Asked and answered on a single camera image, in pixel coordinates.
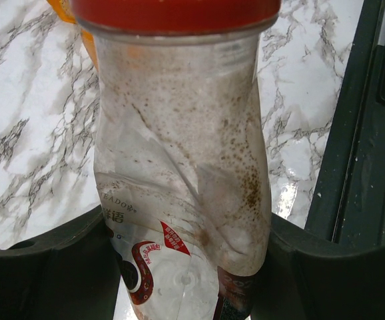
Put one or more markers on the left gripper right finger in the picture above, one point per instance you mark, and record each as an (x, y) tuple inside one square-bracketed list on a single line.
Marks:
[(306, 277)]

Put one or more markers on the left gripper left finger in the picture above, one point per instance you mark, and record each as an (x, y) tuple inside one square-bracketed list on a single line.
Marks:
[(69, 272)]

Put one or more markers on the clear milk bottle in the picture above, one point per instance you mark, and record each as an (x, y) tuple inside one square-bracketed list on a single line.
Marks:
[(181, 170)]

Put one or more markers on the orange juice bottle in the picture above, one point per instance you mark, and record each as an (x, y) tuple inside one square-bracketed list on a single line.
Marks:
[(63, 10)]

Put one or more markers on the red bottle cap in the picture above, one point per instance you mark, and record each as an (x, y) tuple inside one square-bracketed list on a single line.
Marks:
[(155, 17)]

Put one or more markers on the black mounting rail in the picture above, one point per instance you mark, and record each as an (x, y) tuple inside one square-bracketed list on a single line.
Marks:
[(348, 206)]

